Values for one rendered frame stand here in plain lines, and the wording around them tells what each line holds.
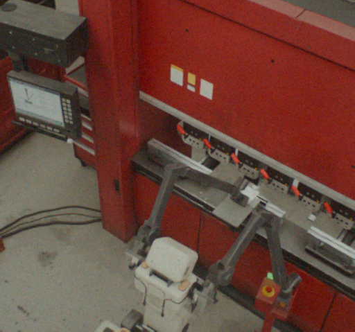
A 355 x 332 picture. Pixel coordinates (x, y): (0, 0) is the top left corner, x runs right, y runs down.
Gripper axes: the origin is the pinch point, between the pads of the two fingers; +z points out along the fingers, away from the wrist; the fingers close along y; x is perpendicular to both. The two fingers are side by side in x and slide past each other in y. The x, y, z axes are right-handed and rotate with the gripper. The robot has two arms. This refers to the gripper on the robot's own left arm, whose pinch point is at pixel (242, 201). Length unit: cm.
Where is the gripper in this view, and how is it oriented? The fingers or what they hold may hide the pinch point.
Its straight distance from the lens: 349.4
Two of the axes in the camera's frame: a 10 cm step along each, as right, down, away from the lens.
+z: 3.0, 3.3, 8.9
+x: -5.2, 8.4, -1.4
